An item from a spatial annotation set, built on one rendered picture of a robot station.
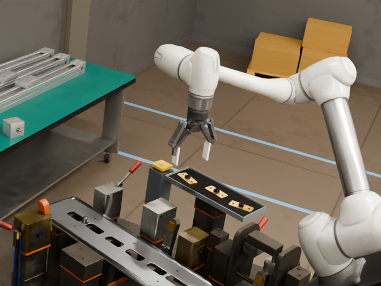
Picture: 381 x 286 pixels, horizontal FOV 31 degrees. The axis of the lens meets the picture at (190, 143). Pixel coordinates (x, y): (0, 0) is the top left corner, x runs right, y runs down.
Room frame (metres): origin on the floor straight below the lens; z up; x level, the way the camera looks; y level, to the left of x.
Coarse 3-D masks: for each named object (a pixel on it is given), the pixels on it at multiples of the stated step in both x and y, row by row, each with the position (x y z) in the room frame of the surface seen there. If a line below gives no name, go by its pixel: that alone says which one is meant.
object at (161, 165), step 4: (160, 160) 2.41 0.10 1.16; (152, 164) 2.37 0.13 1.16; (156, 164) 2.37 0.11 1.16; (160, 164) 2.37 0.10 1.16; (164, 164) 2.38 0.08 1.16; (168, 164) 2.38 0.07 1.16; (156, 168) 2.35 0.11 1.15; (160, 168) 2.34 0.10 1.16; (164, 168) 2.34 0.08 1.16; (168, 168) 2.36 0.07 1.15
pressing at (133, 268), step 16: (64, 208) 2.20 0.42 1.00; (80, 208) 2.22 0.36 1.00; (64, 224) 2.09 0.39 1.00; (80, 224) 2.11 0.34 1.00; (96, 224) 2.13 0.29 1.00; (112, 224) 2.15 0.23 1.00; (80, 240) 2.02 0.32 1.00; (96, 240) 2.03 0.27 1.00; (128, 240) 2.06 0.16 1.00; (144, 240) 2.07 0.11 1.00; (112, 256) 1.94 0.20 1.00; (128, 256) 1.96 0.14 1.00; (144, 256) 1.97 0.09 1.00; (160, 256) 1.99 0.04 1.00; (128, 272) 1.87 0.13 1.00; (144, 272) 1.88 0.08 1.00; (176, 272) 1.91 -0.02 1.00; (192, 272) 1.92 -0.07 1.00
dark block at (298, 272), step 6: (294, 270) 1.85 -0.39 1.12; (300, 270) 1.86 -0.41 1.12; (306, 270) 1.86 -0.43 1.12; (288, 276) 1.83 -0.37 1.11; (294, 276) 1.82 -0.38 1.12; (300, 276) 1.82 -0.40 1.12; (306, 276) 1.83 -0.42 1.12; (288, 282) 1.82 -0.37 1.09; (294, 282) 1.81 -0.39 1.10; (300, 282) 1.81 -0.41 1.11; (306, 282) 1.84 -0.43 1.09
